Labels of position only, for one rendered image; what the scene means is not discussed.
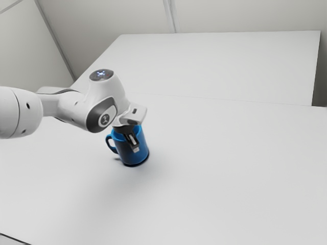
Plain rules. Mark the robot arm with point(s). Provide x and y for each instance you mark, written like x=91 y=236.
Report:
x=71 y=107

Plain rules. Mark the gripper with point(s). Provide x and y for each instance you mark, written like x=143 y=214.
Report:
x=125 y=128

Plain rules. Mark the blue mug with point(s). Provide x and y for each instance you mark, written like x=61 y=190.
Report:
x=135 y=158

